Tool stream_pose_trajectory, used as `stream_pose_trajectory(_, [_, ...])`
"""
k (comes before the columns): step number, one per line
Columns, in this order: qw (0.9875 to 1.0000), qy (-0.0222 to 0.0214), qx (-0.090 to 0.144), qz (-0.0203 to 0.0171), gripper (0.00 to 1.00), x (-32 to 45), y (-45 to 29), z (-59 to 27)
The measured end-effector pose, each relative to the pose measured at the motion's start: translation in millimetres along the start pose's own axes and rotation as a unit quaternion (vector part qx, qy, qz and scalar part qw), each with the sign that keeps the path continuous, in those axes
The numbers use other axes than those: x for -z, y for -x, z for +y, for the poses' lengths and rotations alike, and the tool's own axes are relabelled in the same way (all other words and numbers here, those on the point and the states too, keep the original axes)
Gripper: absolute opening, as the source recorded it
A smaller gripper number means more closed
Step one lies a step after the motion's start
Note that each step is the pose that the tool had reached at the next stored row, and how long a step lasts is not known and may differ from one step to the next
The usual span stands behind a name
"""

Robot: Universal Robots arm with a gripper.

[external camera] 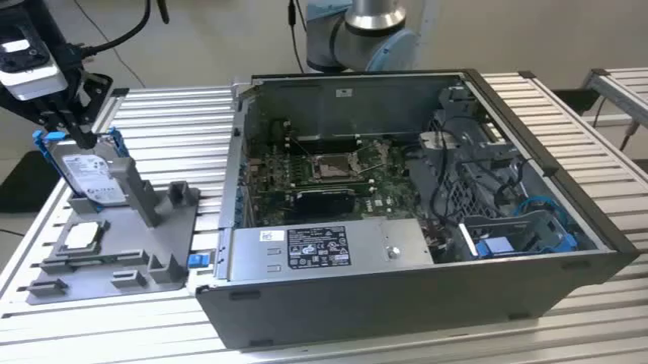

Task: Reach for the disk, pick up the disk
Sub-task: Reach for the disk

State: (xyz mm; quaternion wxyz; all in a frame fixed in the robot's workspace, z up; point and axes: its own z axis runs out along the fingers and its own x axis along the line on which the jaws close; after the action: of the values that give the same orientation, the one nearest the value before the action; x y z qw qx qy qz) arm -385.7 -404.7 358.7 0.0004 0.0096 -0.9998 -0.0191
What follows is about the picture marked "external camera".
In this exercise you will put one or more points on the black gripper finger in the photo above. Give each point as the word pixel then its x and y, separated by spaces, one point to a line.
pixel 53 121
pixel 83 134

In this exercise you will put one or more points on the hard disk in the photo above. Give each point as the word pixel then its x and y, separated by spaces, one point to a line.
pixel 86 168

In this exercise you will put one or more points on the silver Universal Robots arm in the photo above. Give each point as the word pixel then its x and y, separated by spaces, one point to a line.
pixel 355 34

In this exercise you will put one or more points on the grey disk bay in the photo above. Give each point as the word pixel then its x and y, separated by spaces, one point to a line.
pixel 532 227

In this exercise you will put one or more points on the black table corner cap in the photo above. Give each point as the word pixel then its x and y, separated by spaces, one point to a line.
pixel 528 74
pixel 121 92

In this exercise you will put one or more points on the black floor stand base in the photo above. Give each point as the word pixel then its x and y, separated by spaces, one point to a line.
pixel 30 182

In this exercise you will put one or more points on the black antenna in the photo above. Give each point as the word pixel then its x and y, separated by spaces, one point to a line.
pixel 164 11

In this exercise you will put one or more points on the silver CPU chip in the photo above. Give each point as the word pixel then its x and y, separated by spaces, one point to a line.
pixel 83 236

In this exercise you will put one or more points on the grey parts rack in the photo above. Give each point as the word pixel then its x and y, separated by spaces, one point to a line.
pixel 126 235

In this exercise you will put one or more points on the blue case latch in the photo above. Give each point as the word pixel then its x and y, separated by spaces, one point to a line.
pixel 198 261

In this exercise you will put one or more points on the black RAM slots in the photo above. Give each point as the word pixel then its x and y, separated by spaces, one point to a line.
pixel 324 143

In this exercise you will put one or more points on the CPU socket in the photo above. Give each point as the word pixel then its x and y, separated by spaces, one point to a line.
pixel 335 167

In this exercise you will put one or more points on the black graphics card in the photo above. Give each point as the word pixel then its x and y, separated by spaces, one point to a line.
pixel 324 206

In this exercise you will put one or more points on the silver power supply unit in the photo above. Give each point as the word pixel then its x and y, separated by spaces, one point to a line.
pixel 329 246

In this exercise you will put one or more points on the socket locking lever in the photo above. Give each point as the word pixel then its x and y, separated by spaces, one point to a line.
pixel 372 159

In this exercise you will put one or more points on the green motherboard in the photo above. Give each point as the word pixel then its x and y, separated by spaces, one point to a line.
pixel 389 189

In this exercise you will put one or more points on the black open PC case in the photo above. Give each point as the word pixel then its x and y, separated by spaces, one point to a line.
pixel 355 311

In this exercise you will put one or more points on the perforated grey drive cage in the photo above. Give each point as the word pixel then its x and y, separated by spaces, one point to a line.
pixel 456 189

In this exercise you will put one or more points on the blue carrier in bay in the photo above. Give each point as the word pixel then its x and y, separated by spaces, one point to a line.
pixel 496 247

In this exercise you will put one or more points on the black box between tables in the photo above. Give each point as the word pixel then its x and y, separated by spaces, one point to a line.
pixel 575 100

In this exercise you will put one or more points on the metal slat side table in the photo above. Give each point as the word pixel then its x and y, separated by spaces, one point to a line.
pixel 623 85

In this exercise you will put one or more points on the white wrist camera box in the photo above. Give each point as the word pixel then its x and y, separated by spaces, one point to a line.
pixel 30 76

